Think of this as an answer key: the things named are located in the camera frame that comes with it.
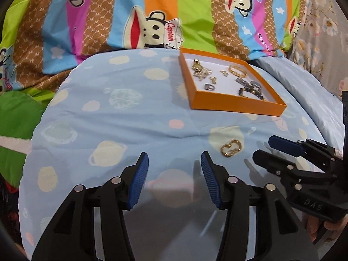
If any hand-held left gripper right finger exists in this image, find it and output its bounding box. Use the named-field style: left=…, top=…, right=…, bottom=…
left=200, top=151, right=320, bottom=261

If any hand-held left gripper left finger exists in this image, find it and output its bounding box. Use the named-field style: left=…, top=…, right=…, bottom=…
left=31, top=152, right=149, bottom=261

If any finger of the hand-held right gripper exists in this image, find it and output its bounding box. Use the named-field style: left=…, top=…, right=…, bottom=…
left=268, top=135, right=343, bottom=172
left=252, top=150, right=325, bottom=193

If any gold double loop brooch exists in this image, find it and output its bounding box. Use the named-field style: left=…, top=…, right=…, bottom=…
left=220, top=139, right=242, bottom=157

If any black bead bracelet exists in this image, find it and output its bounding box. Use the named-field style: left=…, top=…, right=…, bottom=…
left=238, top=85, right=267, bottom=102

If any orange shallow box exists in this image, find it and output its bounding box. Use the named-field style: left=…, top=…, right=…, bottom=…
left=179, top=47, right=287, bottom=117

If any silver wristwatch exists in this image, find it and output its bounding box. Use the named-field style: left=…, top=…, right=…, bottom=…
left=236, top=77, right=263, bottom=91

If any gold chain bracelet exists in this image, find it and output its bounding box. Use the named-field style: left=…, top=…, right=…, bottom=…
left=228, top=64, right=248, bottom=79

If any gold chain brooch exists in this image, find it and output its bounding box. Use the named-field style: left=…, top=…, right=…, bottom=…
left=190, top=58, right=204, bottom=73

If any person's right hand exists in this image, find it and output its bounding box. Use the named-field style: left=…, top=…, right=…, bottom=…
left=305, top=214, right=348, bottom=244

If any pale blue quilt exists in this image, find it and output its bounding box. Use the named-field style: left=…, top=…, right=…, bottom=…
left=253, top=56, right=348, bottom=158

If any light blue dotted duvet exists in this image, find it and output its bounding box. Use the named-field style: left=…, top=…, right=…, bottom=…
left=19, top=47, right=348, bottom=261

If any grey floral cloth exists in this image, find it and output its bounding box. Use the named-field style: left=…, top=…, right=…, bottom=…
left=283, top=0, right=348, bottom=98

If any dark patterned cloth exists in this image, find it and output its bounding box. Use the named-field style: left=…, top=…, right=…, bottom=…
left=0, top=174, right=23, bottom=251

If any green pillow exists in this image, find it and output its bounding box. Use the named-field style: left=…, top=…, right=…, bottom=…
left=0, top=91, right=57, bottom=180

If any striped monkey print blanket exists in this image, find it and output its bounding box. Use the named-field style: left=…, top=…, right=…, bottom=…
left=0, top=0, right=310, bottom=98

